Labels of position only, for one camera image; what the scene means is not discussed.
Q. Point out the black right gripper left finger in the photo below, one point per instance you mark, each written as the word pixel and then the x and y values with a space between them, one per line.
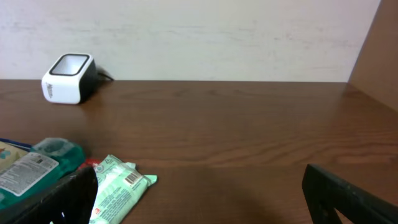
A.
pixel 70 200

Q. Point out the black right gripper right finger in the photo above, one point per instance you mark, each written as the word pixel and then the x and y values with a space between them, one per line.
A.
pixel 326 194

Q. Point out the red snack packet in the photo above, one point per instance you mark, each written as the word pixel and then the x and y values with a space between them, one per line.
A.
pixel 89 163

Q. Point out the teal blister pack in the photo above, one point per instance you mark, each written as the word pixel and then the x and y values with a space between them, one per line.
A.
pixel 46 163

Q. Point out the green orange snack packet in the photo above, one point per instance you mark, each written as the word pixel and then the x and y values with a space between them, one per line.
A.
pixel 120 187

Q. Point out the cream yellow snack bag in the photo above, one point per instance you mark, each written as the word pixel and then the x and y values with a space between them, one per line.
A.
pixel 11 151

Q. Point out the white barcode scanner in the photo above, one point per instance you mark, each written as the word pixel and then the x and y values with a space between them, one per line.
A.
pixel 71 79

